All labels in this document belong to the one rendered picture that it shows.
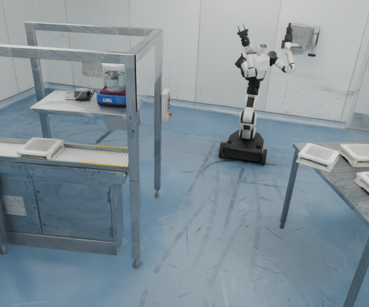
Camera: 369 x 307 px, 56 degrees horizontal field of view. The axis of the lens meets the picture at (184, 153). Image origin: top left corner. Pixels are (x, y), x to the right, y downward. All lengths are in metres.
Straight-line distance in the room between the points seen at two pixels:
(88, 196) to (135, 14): 3.97
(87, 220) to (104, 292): 0.55
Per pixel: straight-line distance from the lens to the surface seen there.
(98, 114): 2.23
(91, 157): 2.64
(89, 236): 2.95
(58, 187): 2.76
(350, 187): 2.56
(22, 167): 2.73
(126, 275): 2.86
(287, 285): 2.94
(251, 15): 5.63
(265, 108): 5.90
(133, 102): 2.14
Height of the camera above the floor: 2.09
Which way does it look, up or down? 28 degrees down
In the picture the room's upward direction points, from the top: 3 degrees clockwise
